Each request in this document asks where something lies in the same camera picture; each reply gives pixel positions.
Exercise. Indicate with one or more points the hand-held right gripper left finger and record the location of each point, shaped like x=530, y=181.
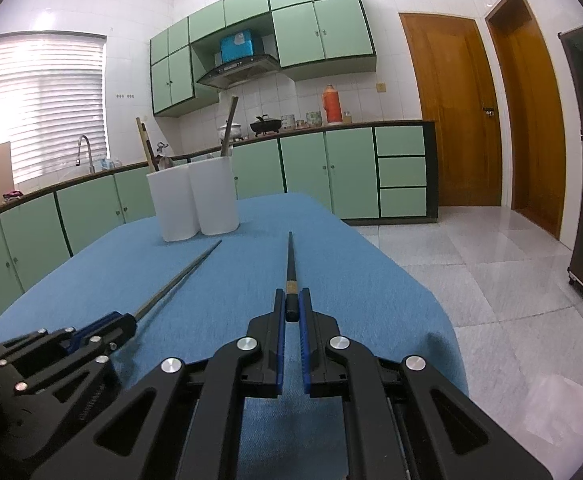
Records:
x=281, y=350

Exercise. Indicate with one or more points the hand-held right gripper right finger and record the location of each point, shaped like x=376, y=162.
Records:
x=305, y=350

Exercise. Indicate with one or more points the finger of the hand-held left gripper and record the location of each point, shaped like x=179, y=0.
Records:
x=96, y=327
x=121, y=332

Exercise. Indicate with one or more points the black chopstick with gold band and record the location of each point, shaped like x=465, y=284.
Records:
x=291, y=280
x=149, y=152

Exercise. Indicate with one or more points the grey metal chopstick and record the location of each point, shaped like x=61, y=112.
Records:
x=181, y=280

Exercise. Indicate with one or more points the white twin utensil holder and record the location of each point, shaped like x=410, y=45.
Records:
x=206, y=200

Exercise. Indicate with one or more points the blue tablecloth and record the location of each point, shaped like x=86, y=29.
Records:
x=221, y=280

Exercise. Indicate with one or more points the pink cloth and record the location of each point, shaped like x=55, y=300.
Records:
x=12, y=194

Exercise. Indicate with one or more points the green lower kitchen cabinets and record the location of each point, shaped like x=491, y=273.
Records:
x=351, y=170

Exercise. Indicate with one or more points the green kitchen cabinets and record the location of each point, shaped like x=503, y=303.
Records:
x=351, y=170
x=321, y=25

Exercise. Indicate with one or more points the metal kitchen faucet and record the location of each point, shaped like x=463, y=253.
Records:
x=85, y=141

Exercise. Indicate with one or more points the small kettle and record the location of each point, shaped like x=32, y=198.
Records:
x=163, y=149

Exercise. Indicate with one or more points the brown wooden chopstick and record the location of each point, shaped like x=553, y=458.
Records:
x=142, y=137

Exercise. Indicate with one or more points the white cooking pot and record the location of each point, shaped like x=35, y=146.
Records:
x=236, y=131

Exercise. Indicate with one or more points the black wok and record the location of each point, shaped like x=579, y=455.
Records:
x=265, y=125

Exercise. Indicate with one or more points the patterned ceramic jar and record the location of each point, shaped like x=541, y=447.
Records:
x=314, y=119
x=288, y=121

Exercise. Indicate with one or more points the white window blind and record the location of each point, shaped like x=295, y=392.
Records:
x=41, y=105

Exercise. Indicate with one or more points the glass jar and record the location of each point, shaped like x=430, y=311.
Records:
x=347, y=118

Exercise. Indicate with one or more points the brown chopstick in holder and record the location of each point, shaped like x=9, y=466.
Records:
x=231, y=120

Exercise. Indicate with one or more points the orange thermos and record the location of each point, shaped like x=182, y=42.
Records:
x=332, y=107

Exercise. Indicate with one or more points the black range hood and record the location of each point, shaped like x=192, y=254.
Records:
x=241, y=71

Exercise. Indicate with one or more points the blue box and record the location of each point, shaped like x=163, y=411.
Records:
x=237, y=46

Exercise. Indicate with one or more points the plain wooden door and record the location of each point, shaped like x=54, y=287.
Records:
x=531, y=125

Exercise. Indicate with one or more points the green upper kitchen cabinets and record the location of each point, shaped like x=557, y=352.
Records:
x=321, y=25

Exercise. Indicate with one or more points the wall outlets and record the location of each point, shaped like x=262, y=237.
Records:
x=125, y=95

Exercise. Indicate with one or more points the wall switch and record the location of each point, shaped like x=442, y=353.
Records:
x=381, y=88

